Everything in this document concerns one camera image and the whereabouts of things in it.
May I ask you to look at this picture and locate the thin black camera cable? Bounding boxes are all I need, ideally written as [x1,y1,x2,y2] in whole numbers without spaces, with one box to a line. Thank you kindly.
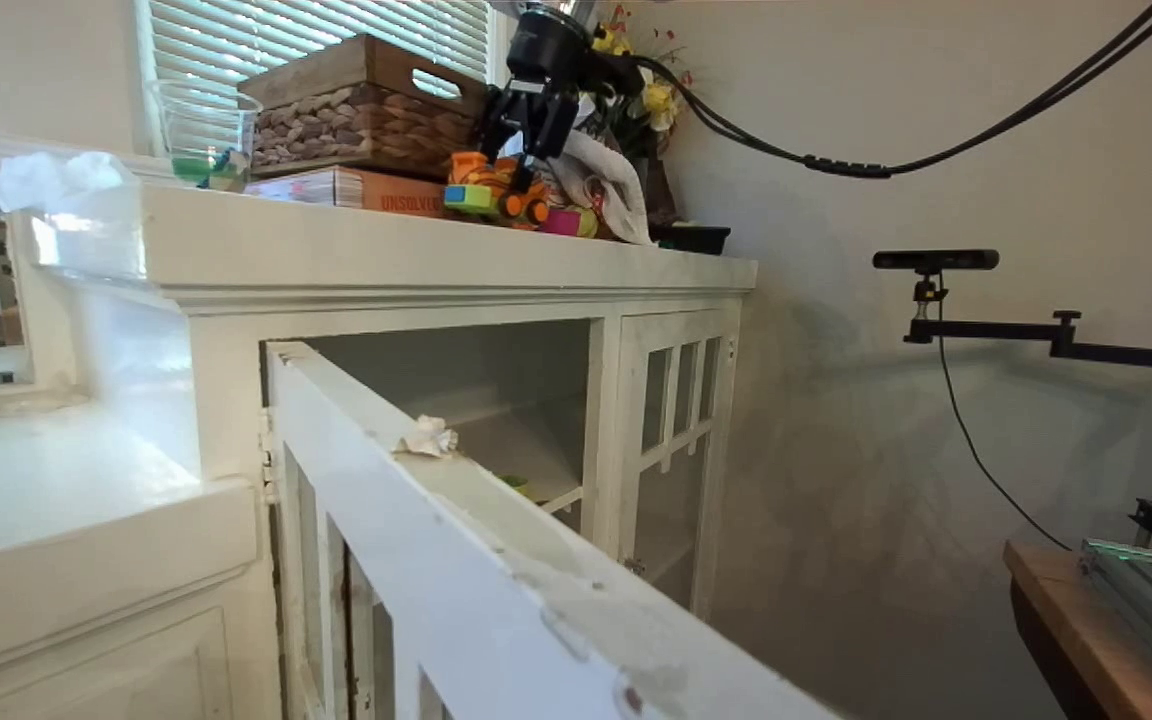
[932,331,1074,553]

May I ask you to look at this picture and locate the white window blinds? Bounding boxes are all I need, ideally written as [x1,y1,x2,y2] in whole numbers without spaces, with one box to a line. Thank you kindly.
[139,0,494,148]

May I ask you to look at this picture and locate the brown wooden side table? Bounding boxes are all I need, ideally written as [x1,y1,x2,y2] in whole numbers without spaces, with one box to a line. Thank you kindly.
[1004,545,1152,720]

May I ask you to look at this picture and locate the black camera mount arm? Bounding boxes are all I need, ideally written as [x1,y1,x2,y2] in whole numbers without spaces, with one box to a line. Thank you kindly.
[905,272,1152,367]

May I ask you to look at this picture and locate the orange board game box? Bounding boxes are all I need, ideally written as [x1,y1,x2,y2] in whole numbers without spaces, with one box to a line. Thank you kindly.
[248,167,442,216]

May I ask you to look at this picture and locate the white built-in cabinet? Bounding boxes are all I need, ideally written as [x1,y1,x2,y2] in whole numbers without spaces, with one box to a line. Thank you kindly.
[107,184,757,613]

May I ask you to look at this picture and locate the white crumpled cloth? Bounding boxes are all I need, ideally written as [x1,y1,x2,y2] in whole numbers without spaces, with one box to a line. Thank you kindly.
[494,129,650,246]

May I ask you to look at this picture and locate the pink toy box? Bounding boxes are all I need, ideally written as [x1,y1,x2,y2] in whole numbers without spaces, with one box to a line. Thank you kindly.
[539,205,599,237]

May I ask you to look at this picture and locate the clear plastic bag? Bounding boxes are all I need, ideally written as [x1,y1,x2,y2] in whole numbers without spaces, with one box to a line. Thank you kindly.
[0,152,146,280]

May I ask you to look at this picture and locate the woven wicker basket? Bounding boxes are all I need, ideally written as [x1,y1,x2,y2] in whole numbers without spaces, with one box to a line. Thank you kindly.
[239,37,493,180]

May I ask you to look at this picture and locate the black small dish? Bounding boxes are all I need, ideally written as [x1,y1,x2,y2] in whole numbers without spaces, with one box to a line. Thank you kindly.
[650,224,732,255]

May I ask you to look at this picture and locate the open white cabinet door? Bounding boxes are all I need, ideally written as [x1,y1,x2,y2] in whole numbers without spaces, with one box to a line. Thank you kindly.
[268,339,830,720]

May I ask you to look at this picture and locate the black camera on mount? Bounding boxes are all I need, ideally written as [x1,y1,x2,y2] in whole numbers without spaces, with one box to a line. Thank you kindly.
[870,246,1000,272]

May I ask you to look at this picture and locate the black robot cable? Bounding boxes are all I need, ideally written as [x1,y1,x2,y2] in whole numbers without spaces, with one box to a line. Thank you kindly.
[629,0,1152,184]

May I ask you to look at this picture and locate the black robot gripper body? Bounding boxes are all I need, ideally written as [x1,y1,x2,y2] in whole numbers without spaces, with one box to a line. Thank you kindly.
[502,8,620,118]

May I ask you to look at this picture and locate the yellow flower bouquet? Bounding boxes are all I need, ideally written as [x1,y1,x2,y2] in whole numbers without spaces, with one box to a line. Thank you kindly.
[590,0,690,134]

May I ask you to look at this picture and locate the orange toy tiger car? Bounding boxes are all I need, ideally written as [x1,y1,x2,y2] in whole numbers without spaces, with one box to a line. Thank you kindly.
[442,152,550,228]

